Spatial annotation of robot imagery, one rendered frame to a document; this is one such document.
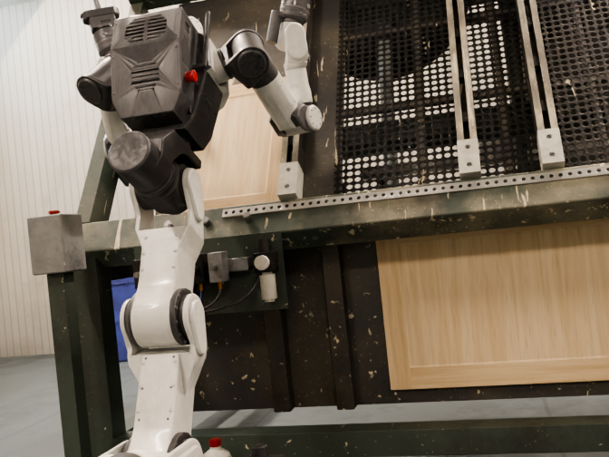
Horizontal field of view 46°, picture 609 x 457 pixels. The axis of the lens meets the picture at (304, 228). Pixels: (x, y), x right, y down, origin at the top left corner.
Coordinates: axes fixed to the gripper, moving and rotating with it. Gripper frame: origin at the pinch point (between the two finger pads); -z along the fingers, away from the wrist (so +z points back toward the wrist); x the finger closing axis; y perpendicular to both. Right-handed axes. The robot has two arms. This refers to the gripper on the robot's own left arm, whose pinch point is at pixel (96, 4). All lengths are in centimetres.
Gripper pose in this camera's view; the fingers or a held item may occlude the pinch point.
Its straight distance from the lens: 257.5
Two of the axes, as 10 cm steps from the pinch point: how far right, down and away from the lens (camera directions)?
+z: 3.4, 9.3, -1.5
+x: 9.0, -2.7, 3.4
